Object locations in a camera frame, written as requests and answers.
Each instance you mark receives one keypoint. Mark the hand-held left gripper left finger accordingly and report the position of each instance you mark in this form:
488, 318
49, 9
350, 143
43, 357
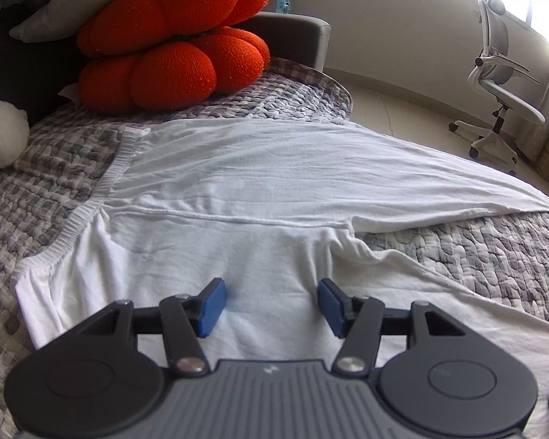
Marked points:
212, 306

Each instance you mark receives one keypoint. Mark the white pants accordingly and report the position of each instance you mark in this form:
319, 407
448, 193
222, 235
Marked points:
256, 169

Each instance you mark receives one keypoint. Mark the white plush toy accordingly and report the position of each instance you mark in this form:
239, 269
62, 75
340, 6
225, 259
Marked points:
2, 135

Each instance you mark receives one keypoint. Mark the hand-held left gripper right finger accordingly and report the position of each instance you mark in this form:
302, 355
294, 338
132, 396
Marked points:
331, 304

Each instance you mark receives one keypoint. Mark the grey sofa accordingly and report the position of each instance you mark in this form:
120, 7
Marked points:
293, 41

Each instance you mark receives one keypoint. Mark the grey office chair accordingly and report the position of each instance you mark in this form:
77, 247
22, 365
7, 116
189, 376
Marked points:
521, 105

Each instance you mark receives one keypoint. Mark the orange pumpkin cushion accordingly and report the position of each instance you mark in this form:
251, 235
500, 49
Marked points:
174, 55

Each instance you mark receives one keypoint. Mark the grey quilted blanket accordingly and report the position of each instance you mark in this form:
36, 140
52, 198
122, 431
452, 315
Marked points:
485, 260

